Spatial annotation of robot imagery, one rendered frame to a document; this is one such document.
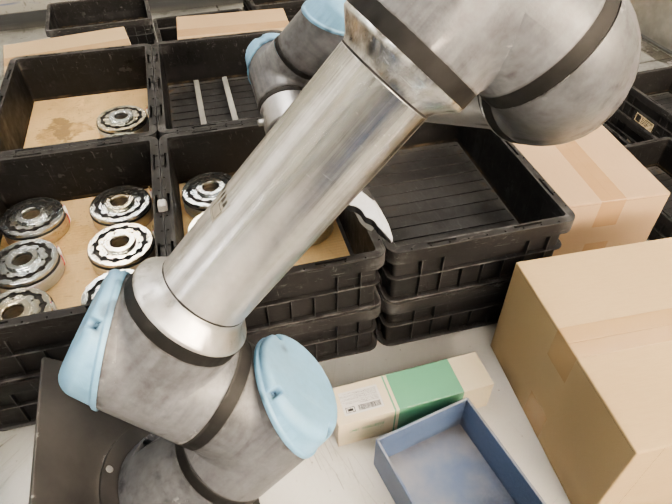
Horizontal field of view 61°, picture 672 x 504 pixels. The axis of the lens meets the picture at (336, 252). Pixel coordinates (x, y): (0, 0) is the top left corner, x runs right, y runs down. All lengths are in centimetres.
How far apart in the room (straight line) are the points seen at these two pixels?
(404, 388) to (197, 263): 47
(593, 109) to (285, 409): 35
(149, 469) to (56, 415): 12
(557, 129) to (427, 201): 61
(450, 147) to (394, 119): 80
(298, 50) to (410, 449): 58
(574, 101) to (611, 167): 75
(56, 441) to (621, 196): 94
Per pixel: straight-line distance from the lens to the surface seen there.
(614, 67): 44
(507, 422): 93
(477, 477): 87
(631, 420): 74
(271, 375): 53
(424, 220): 101
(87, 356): 50
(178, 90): 144
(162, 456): 65
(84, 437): 70
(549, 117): 45
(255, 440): 55
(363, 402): 84
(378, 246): 80
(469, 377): 89
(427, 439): 89
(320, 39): 77
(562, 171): 114
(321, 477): 86
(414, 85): 40
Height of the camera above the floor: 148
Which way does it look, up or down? 44 degrees down
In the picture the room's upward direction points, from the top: straight up
